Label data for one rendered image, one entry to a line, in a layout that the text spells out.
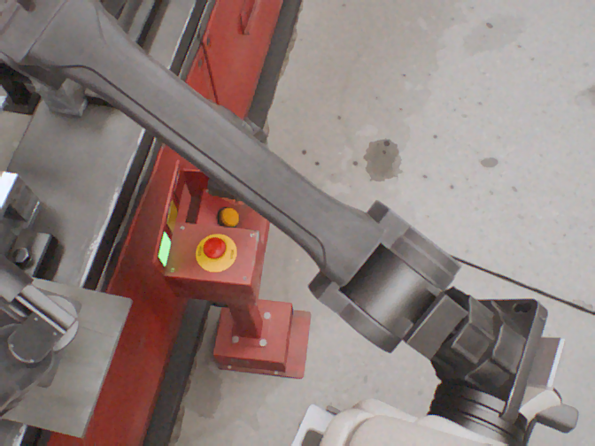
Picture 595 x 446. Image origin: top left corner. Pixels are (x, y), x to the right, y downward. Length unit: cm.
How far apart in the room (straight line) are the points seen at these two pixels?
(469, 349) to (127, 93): 35
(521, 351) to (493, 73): 184
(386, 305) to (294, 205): 12
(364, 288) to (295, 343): 129
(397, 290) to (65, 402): 47
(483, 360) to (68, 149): 81
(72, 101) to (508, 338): 83
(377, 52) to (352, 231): 187
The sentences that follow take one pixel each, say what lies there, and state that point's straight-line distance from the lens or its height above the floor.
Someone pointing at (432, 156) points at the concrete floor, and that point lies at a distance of 211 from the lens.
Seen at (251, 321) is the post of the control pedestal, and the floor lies 29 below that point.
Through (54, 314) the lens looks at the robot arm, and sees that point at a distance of 65.
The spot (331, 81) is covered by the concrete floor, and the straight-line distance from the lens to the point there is 225.
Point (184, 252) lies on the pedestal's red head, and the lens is 109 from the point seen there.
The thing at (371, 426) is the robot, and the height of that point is 133.
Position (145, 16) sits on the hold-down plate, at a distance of 124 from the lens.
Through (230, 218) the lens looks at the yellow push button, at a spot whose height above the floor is 73.
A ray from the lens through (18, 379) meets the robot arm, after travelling 58.
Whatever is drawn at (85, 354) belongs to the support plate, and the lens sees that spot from 84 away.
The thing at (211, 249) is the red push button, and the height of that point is 81.
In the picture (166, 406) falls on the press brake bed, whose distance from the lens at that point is 179.
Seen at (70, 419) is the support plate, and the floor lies 100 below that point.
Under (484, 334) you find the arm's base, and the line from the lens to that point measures 56.
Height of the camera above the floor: 177
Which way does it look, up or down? 65 degrees down
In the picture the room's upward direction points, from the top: 4 degrees counter-clockwise
